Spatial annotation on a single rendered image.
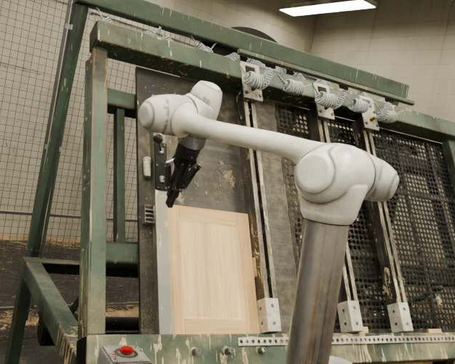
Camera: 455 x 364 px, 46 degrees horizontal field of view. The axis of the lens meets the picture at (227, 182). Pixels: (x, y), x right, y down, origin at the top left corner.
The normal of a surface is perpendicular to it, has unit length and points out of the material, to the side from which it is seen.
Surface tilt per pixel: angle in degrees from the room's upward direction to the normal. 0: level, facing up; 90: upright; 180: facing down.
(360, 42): 90
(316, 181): 84
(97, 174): 59
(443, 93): 90
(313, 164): 87
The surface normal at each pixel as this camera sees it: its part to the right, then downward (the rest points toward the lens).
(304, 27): 0.61, 0.17
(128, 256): 0.50, -0.37
